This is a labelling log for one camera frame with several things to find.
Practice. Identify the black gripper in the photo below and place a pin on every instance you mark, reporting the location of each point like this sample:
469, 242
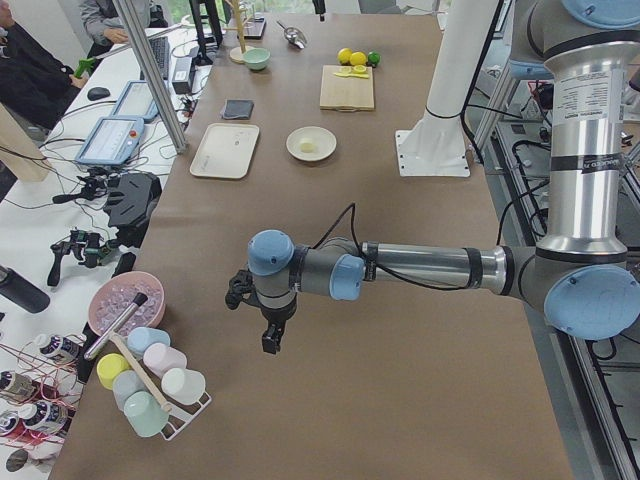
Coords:
274, 316

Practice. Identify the cream round plate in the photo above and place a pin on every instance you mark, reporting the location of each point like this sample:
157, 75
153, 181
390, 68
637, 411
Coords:
324, 140

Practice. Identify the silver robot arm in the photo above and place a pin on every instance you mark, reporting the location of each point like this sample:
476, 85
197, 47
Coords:
576, 274

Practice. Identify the cream rectangular tray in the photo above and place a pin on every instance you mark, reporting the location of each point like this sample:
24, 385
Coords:
225, 151

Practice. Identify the white cup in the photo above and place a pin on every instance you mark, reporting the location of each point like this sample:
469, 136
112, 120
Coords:
183, 385

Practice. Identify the pink cup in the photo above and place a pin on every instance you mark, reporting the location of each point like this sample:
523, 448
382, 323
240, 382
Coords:
160, 358

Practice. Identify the white cup rack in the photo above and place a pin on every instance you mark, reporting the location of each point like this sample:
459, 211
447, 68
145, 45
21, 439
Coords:
181, 416

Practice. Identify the blue cup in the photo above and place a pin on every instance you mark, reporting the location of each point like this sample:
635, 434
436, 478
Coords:
141, 338

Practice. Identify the mint cup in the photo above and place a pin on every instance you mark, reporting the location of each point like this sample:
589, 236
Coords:
145, 414

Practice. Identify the grey cup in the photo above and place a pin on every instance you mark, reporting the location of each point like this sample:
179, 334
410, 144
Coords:
125, 385

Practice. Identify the pink bowl with ice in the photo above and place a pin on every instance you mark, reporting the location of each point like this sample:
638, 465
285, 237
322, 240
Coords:
118, 293

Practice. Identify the yellow cup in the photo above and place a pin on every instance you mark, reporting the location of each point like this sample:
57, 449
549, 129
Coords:
109, 367

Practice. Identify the black plastic stand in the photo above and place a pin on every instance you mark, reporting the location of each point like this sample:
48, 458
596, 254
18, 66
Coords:
131, 200

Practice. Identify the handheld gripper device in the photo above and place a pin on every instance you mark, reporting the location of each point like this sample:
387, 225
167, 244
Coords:
86, 248

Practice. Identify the grey folded cloth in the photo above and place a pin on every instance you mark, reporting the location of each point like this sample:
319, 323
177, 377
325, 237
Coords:
237, 109

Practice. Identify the near teach pendant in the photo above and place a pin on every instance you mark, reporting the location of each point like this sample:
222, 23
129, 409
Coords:
112, 141

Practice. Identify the teach pendant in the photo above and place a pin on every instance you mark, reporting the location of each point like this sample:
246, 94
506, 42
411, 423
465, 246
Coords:
112, 141
136, 100

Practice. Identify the wooden cutting board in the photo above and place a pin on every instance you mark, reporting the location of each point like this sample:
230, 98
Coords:
346, 94

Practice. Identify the black bottle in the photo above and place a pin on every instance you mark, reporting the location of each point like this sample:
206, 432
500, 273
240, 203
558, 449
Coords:
21, 292

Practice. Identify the far teach pendant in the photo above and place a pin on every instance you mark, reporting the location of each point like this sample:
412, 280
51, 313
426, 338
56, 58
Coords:
136, 100

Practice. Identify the yellow plastic knife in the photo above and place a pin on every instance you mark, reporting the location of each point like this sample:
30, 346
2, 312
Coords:
351, 75

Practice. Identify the mint green bowl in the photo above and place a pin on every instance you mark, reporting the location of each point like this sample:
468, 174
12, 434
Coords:
256, 59

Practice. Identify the wooden mug tree stand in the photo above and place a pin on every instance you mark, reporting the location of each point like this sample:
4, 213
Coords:
237, 53

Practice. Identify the yellow lemon near lime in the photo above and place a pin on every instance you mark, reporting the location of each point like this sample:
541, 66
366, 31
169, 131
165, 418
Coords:
358, 58

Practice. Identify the yellow lemon outer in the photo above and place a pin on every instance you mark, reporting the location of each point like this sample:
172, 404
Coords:
344, 56

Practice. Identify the green lime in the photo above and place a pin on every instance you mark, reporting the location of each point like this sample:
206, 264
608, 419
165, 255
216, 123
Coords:
373, 58

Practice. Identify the black computer mouse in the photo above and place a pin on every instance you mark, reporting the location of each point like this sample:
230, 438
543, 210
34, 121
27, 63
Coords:
98, 93

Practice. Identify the metal scoop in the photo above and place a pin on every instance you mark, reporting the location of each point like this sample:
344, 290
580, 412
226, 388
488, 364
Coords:
293, 35

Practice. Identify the black keyboard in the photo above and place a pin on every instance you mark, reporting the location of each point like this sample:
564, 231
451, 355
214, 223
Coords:
161, 51

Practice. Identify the metal handled tool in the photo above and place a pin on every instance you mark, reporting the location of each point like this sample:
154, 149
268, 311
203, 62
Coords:
139, 300

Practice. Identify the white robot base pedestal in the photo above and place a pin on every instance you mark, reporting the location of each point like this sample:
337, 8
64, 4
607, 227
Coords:
435, 146

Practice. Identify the aluminium frame post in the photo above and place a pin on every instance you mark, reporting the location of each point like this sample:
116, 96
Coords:
144, 55

